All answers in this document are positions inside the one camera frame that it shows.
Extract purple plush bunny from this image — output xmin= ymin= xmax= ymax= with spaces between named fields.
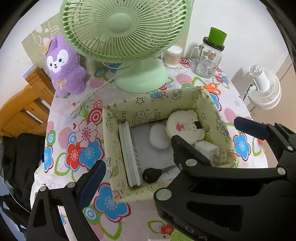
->
xmin=45 ymin=34 xmax=86 ymax=97

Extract cotton swab container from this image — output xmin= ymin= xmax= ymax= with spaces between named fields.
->
xmin=164 ymin=45 xmax=183 ymax=68

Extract white 45W charger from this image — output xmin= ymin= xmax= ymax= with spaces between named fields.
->
xmin=147 ymin=233 xmax=171 ymax=241

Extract orange handled scissors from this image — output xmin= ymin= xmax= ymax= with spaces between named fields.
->
xmin=204 ymin=83 xmax=221 ymax=95

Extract black car key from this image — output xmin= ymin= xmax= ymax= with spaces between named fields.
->
xmin=142 ymin=165 xmax=176 ymax=184

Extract black clothing on chair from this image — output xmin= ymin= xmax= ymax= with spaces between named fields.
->
xmin=1 ymin=133 xmax=45 ymax=234

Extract white small adapter cube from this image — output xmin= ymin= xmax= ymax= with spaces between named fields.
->
xmin=194 ymin=141 xmax=220 ymax=163

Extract cream bear compact mirror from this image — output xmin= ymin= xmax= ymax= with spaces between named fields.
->
xmin=166 ymin=110 xmax=205 ymax=145

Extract glass mason jar mug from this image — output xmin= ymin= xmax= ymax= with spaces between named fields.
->
xmin=189 ymin=43 xmax=222 ymax=78

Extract green desk fan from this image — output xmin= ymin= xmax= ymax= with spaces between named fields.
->
xmin=60 ymin=0 xmax=192 ymax=93

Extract white standing fan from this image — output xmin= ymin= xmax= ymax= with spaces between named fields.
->
xmin=245 ymin=65 xmax=282 ymax=110

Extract green cup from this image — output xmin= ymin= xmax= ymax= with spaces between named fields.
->
xmin=208 ymin=27 xmax=227 ymax=46

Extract white printed tote bag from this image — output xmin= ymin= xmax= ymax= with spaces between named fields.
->
xmin=30 ymin=163 xmax=49 ymax=208

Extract floral tablecloth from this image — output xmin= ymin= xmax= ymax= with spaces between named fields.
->
xmin=44 ymin=58 xmax=267 ymax=240

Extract yellow patterned storage box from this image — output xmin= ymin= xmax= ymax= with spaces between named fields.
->
xmin=103 ymin=87 xmax=238 ymax=202

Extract white fan power cord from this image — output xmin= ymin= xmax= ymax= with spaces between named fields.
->
xmin=70 ymin=76 xmax=118 ymax=117

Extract wooden chair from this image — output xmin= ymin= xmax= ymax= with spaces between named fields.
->
xmin=1 ymin=66 xmax=55 ymax=138

